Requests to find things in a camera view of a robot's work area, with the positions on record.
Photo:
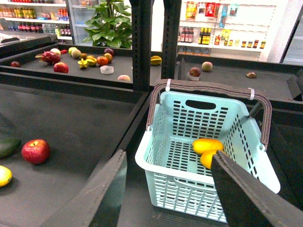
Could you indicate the yellow lemon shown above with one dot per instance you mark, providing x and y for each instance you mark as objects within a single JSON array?
[
  {"x": 206, "y": 158},
  {"x": 5, "y": 176}
]

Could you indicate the brown basket handle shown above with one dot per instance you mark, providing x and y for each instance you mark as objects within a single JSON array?
[{"x": 246, "y": 93}]

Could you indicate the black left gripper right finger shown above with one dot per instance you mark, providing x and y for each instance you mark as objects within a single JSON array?
[{"x": 246, "y": 201}]

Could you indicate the yellow star fruit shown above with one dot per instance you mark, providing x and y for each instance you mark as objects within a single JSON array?
[{"x": 83, "y": 64}]

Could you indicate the yellow mango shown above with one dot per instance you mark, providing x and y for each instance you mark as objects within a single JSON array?
[{"x": 204, "y": 144}]

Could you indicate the green potted plant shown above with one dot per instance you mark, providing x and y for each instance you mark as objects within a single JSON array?
[{"x": 110, "y": 25}]

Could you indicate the pink dragon fruit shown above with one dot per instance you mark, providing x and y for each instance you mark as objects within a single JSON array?
[{"x": 49, "y": 57}]

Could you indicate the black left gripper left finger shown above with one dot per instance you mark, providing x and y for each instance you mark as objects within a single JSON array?
[{"x": 99, "y": 202}]

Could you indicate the red apple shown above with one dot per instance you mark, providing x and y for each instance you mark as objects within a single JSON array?
[
  {"x": 61, "y": 67},
  {"x": 36, "y": 151}
]

